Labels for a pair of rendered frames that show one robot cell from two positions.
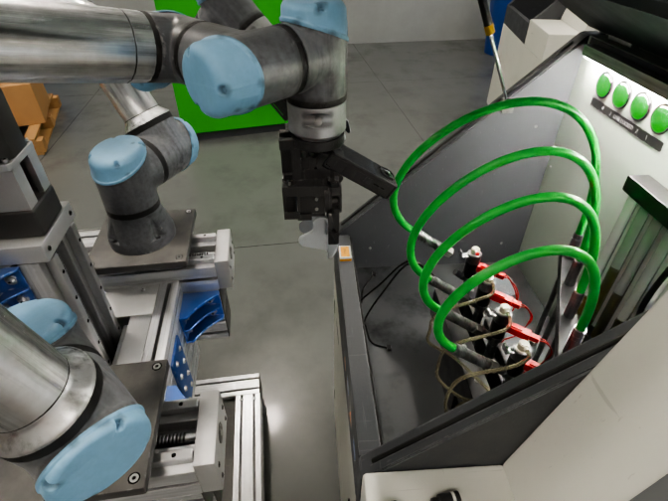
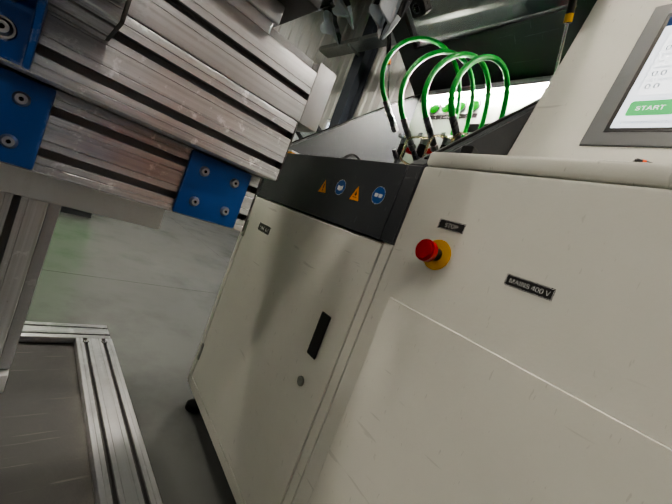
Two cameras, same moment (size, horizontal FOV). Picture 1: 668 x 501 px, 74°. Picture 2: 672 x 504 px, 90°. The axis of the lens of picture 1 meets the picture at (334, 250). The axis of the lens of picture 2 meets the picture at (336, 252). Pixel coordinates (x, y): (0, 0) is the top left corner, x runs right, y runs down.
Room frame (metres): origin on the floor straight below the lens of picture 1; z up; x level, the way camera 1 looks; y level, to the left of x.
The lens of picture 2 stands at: (-0.14, 0.41, 0.78)
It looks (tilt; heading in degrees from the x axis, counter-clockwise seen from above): 4 degrees down; 324
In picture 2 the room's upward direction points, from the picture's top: 21 degrees clockwise
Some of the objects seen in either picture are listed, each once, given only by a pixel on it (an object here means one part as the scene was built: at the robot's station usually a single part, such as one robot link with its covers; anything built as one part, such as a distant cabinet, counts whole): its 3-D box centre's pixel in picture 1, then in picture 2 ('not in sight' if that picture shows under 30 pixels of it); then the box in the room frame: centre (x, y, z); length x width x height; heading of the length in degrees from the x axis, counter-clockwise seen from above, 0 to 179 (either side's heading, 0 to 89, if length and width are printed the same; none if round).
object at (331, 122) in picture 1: (317, 117); not in sight; (0.55, 0.02, 1.45); 0.08 x 0.08 x 0.05
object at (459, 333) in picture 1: (472, 369); not in sight; (0.57, -0.29, 0.91); 0.34 x 0.10 x 0.15; 3
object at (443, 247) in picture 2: not in sight; (430, 252); (0.22, -0.03, 0.80); 0.05 x 0.04 x 0.05; 3
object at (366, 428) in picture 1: (352, 341); (319, 187); (0.68, -0.04, 0.87); 0.62 x 0.04 x 0.16; 3
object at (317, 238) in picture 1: (318, 240); (387, 12); (0.54, 0.02, 1.27); 0.06 x 0.03 x 0.09; 94
